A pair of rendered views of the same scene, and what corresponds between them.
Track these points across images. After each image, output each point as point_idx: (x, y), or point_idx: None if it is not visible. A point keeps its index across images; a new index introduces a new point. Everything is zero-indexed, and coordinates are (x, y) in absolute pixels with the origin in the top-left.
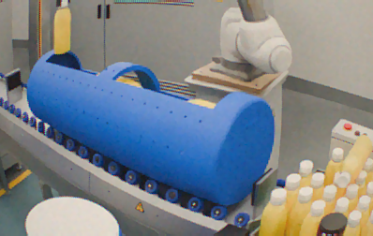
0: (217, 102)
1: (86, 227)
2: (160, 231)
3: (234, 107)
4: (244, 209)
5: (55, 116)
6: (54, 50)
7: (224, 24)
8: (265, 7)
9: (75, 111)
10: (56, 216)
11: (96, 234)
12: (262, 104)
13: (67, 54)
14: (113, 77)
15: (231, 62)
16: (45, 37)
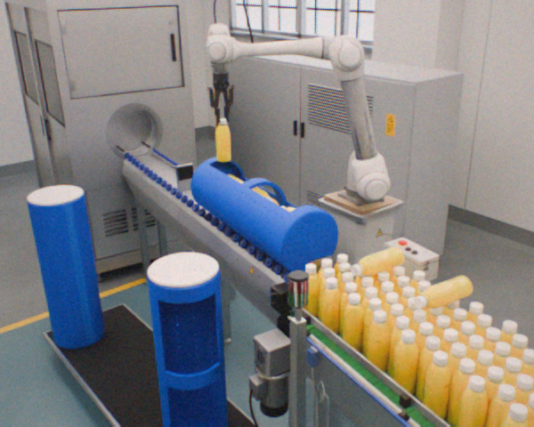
0: (336, 217)
1: (196, 269)
2: (259, 289)
3: (301, 213)
4: None
5: (211, 205)
6: (216, 157)
7: (350, 161)
8: (374, 147)
9: (223, 204)
10: (178, 262)
11: (198, 273)
12: (324, 214)
13: (232, 164)
14: (250, 186)
15: (350, 190)
16: None
